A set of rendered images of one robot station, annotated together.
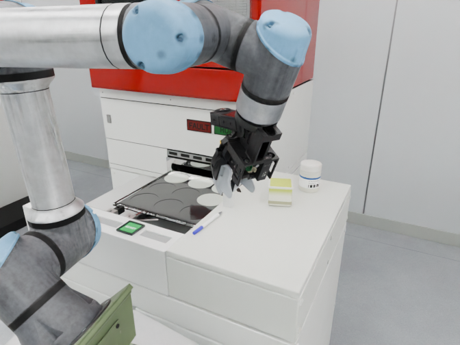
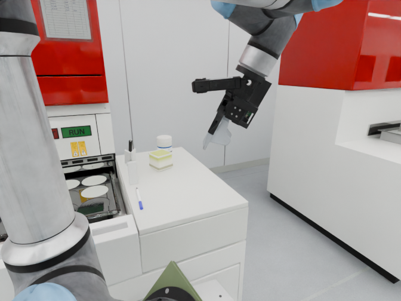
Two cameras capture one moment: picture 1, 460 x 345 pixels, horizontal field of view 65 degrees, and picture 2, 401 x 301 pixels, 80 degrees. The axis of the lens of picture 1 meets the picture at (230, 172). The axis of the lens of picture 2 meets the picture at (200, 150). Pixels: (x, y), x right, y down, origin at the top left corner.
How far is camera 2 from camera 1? 0.58 m
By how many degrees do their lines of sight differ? 48
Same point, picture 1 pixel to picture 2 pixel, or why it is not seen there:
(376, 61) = (120, 80)
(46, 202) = (58, 221)
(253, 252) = (196, 197)
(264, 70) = (286, 31)
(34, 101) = (30, 71)
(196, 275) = (172, 235)
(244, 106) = (262, 61)
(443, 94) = (162, 97)
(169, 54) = not seen: outside the picture
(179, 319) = not seen: hidden behind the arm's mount
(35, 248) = (86, 283)
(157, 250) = (129, 235)
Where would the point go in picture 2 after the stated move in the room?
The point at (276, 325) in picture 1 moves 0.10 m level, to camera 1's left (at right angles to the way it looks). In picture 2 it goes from (236, 233) to (218, 251)
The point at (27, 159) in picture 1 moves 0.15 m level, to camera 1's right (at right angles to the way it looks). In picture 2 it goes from (26, 164) to (129, 138)
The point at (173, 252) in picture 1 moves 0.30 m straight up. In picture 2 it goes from (147, 228) to (138, 115)
